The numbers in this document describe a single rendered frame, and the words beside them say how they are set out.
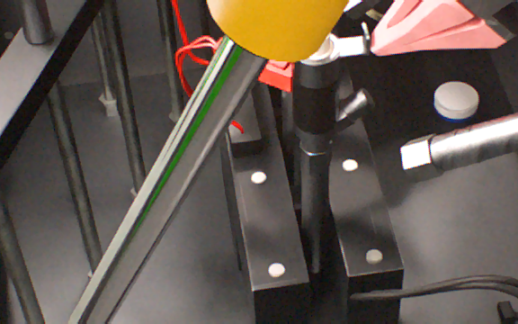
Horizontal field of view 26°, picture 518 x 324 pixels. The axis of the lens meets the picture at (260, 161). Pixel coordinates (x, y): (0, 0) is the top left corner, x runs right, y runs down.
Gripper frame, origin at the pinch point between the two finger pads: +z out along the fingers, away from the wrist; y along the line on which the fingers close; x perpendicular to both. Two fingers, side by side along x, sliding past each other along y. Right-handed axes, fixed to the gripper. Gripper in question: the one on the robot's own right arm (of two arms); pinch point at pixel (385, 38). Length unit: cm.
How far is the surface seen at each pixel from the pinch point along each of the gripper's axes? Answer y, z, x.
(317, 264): -11.5, 16.9, 1.4
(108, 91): -2.6, 36.7, -21.8
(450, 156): -1.1, -3.5, 10.0
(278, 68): 2.5, 6.0, 0.2
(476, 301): -27.8, 16.2, -3.5
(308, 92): 1.2, 4.7, 1.9
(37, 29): 13.1, 16.6, -2.6
